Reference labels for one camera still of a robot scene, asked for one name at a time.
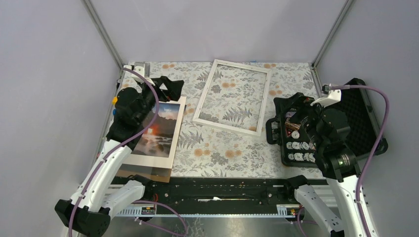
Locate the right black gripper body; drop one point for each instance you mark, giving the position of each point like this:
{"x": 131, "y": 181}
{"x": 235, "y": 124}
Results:
{"x": 306, "y": 114}

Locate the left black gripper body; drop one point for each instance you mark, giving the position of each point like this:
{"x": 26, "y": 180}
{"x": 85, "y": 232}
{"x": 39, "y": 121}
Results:
{"x": 148, "y": 95}

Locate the sunset photo with white mat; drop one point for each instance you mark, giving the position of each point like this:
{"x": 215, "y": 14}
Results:
{"x": 157, "y": 146}

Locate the white picture frame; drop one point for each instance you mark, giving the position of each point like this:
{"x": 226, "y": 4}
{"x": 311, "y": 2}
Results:
{"x": 234, "y": 98}

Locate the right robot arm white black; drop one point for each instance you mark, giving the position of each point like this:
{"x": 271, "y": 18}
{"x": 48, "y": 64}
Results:
{"x": 327, "y": 129}

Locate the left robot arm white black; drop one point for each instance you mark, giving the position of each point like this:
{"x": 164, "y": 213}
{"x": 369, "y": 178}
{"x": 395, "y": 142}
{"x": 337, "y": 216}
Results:
{"x": 89, "y": 211}

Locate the brown playing card box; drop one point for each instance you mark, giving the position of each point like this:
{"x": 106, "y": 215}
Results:
{"x": 292, "y": 126}

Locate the black foam lined case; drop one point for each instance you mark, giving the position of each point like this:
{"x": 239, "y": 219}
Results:
{"x": 355, "y": 103}

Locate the yellow blue toy car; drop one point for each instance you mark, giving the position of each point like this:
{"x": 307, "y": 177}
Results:
{"x": 114, "y": 101}

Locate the floral patterned table mat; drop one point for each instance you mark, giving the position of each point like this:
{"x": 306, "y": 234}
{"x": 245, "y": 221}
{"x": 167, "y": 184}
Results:
{"x": 203, "y": 151}

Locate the brown backing board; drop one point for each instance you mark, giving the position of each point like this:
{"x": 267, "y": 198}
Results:
{"x": 152, "y": 173}

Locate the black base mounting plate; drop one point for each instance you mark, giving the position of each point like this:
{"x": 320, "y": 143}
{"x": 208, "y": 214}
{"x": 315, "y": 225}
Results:
{"x": 191, "y": 182}

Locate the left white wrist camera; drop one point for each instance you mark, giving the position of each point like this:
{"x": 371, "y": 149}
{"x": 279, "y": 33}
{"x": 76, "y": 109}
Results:
{"x": 133, "y": 73}

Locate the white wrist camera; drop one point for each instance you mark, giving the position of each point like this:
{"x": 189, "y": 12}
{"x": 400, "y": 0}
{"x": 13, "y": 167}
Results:
{"x": 332, "y": 96}
{"x": 133, "y": 73}

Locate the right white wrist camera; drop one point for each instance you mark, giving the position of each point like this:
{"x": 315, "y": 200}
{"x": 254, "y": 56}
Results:
{"x": 332, "y": 96}

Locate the aluminium rail frame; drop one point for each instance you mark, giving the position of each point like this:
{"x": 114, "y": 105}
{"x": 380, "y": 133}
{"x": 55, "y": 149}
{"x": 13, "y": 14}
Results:
{"x": 212, "y": 201}

